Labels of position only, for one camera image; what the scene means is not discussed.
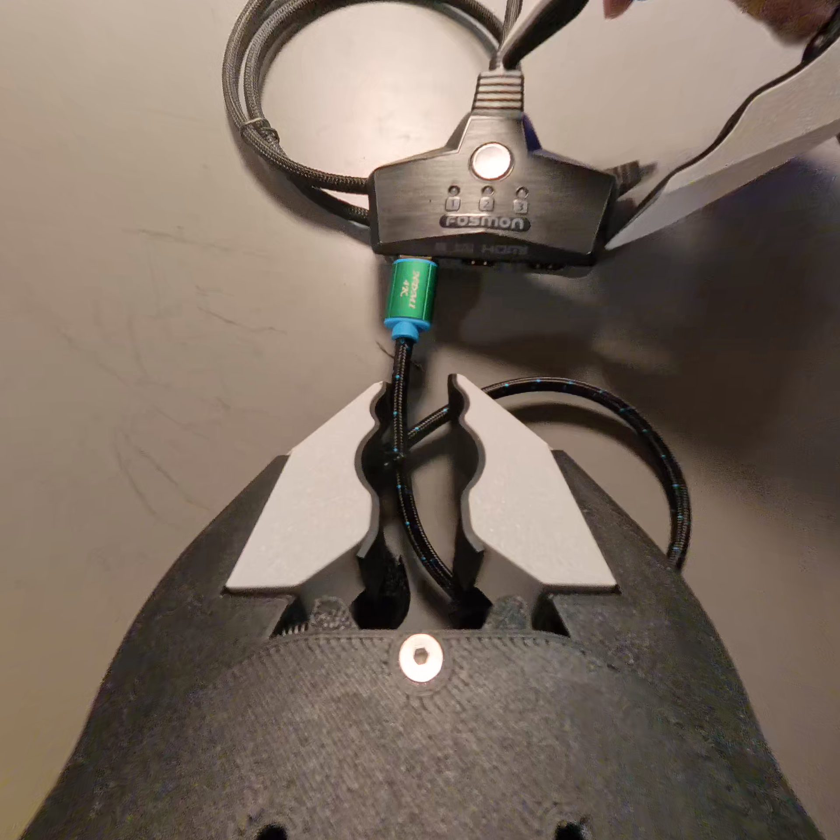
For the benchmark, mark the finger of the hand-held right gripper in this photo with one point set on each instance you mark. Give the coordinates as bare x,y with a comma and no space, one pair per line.
538,29
754,151

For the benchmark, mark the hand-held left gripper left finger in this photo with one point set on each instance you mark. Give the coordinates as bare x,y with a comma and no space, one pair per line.
308,499

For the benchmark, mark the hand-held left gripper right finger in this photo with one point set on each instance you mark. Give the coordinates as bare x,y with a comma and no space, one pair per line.
531,512

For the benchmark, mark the black square HDMI hub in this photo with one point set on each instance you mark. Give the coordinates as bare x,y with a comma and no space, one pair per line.
499,92

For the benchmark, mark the black hdmi switch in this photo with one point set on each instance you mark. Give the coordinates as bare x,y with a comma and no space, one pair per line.
420,197

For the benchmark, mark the person's right hand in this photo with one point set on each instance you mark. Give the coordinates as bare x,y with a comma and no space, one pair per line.
617,5

